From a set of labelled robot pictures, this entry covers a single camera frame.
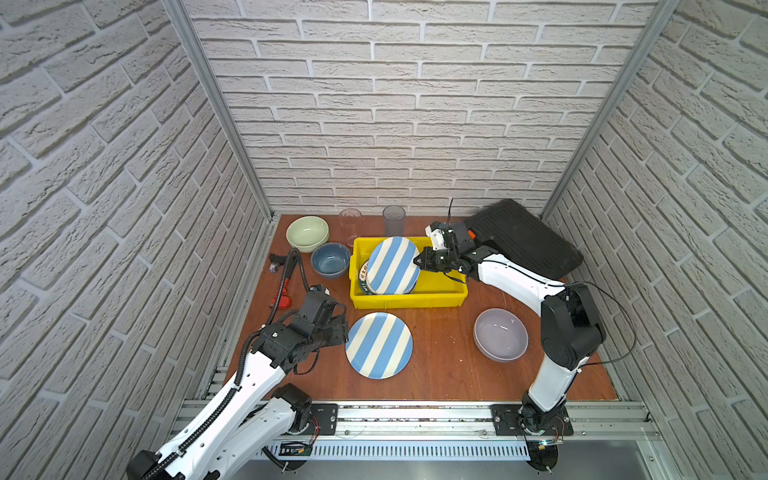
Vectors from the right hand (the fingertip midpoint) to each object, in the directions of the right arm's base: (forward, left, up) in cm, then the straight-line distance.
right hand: (414, 257), depth 89 cm
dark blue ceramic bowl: (+10, +28, -13) cm, 33 cm away
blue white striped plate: (+1, +7, -6) cm, 9 cm away
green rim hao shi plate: (+1, +17, -11) cm, 20 cm away
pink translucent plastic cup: (+22, +20, -5) cm, 31 cm away
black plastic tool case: (+13, -40, -9) cm, 43 cm away
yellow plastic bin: (-4, -6, -13) cm, 15 cm away
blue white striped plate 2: (-21, +13, -14) cm, 28 cm away
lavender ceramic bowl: (-22, -24, -13) cm, 35 cm away
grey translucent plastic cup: (+23, +4, -6) cm, 24 cm away
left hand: (-19, +22, -1) cm, 29 cm away
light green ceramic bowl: (+23, +37, -11) cm, 45 cm away
